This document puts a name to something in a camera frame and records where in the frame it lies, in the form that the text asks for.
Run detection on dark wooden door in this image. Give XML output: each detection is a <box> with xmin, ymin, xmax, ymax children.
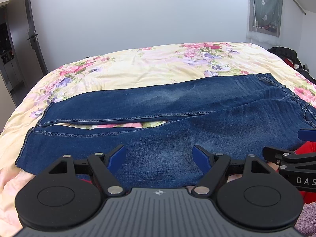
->
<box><xmin>25</xmin><ymin>0</ymin><xmax>48</xmax><ymax>75</ymax></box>

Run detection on blue denim jeans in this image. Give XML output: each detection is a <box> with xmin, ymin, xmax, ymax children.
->
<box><xmin>16</xmin><ymin>73</ymin><xmax>315</xmax><ymax>188</ymax></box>

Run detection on green patterned window curtain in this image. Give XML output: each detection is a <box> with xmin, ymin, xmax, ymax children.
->
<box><xmin>249</xmin><ymin>0</ymin><xmax>283</xmax><ymax>38</ymax></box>

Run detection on red garment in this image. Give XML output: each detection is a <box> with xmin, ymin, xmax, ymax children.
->
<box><xmin>293</xmin><ymin>141</ymin><xmax>316</xmax><ymax>204</ymax></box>

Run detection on floral yellow bed quilt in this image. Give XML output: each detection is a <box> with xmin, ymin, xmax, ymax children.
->
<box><xmin>1</xmin><ymin>42</ymin><xmax>315</xmax><ymax>236</ymax></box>

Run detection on black clothes pile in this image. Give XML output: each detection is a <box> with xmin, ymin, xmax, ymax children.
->
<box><xmin>267</xmin><ymin>47</ymin><xmax>315</xmax><ymax>84</ymax></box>

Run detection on purple fuzzy fabric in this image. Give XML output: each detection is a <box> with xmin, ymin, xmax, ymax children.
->
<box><xmin>295</xmin><ymin>202</ymin><xmax>316</xmax><ymax>236</ymax></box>

